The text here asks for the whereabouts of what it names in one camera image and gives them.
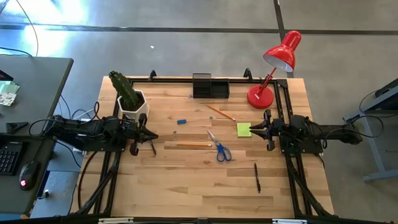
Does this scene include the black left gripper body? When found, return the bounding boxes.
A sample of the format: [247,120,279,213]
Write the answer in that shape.
[123,113,149,156]

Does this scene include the orange wooden pencil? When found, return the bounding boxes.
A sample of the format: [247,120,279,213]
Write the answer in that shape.
[176,142,213,147]
[205,104,236,122]

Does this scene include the pale paper sheets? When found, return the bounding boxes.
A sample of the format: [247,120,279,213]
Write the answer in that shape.
[0,80,21,107]

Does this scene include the black keyboard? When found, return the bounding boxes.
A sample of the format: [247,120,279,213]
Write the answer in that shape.
[0,141,24,175]

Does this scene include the black mesh desk organizer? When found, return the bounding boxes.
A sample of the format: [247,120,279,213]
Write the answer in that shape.
[192,73,230,100]

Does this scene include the grey side table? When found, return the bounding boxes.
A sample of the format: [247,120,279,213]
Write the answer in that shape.
[343,77,398,183]

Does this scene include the grey office desk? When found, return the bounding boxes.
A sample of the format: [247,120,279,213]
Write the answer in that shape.
[0,55,75,215]

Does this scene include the green cactus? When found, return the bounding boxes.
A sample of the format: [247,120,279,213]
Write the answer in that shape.
[108,70,144,112]

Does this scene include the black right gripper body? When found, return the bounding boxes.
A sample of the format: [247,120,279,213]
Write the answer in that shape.
[263,109,284,152]

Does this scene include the thin black floor cable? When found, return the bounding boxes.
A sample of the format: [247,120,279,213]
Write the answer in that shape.
[0,0,39,58]

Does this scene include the blue handled scissors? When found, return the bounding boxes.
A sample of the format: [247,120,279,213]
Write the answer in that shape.
[206,129,233,164]

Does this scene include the white hexagonal plant pot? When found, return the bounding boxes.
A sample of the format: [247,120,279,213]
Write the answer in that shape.
[116,89,150,123]

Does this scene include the green sticky note pad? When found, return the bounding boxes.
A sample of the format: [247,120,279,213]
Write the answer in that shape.
[236,122,252,138]

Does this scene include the red desk lamp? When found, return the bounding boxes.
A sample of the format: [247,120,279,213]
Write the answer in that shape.
[247,30,302,110]

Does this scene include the thick black cable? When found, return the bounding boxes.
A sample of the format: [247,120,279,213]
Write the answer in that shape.
[77,151,99,210]

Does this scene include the black wedge shaped object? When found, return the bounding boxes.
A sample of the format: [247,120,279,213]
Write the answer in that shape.
[6,121,29,135]

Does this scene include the silver metal bracket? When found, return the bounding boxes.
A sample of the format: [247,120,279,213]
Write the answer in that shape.
[272,218,308,224]
[98,217,134,224]

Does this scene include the black flat device corner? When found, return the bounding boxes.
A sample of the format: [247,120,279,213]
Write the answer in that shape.
[0,70,15,82]

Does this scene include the black computer mouse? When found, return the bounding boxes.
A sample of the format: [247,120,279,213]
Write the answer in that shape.
[19,160,40,192]

